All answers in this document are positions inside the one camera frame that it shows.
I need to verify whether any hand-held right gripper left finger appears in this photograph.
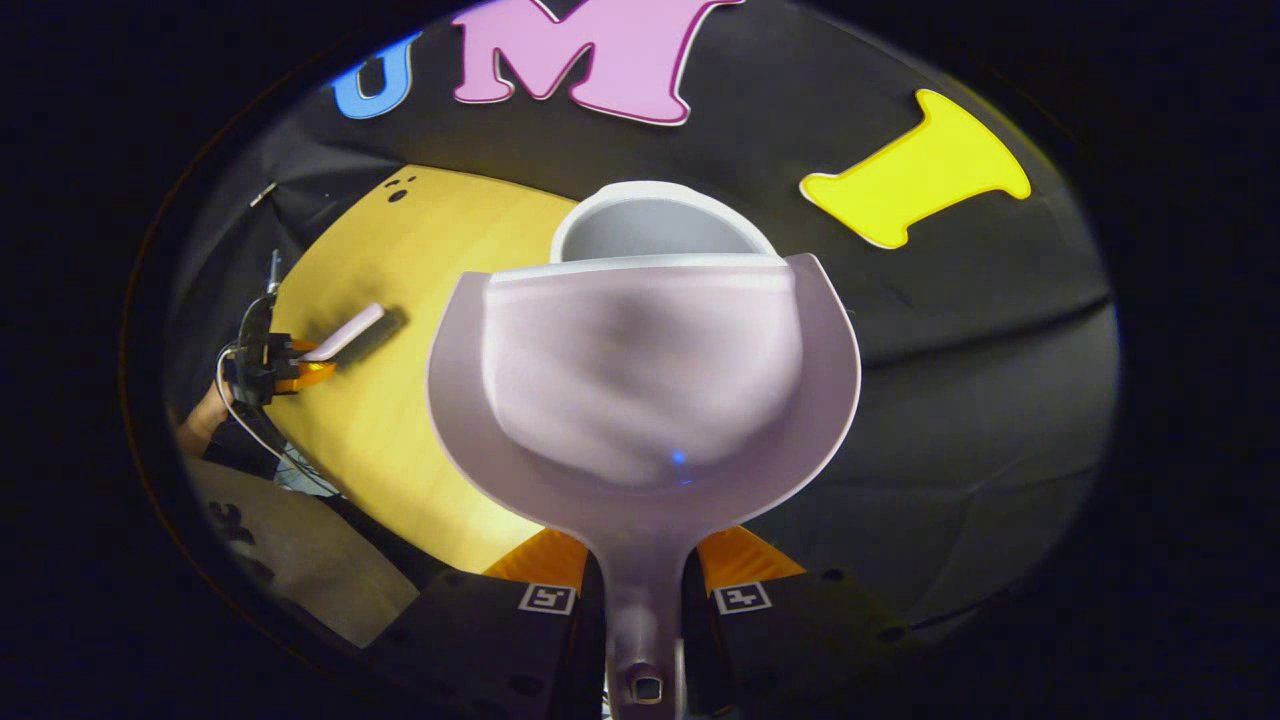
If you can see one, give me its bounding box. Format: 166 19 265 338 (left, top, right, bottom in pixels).
365 527 608 720

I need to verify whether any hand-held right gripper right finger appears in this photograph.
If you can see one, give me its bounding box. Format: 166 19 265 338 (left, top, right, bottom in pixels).
683 525 916 720

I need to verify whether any small pink broom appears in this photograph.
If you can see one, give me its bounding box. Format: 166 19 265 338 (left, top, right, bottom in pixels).
298 303 407 367

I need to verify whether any pink dustpan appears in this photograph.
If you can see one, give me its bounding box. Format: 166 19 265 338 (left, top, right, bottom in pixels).
427 250 863 720

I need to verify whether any white ribbed garbage bin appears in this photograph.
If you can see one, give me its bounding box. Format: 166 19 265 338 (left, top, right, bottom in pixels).
548 181 779 267

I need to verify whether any wooden desktop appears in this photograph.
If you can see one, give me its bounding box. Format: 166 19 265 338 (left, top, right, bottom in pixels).
268 165 601 576

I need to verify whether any white cable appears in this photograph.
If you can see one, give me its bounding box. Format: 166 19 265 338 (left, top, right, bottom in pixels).
214 345 346 497

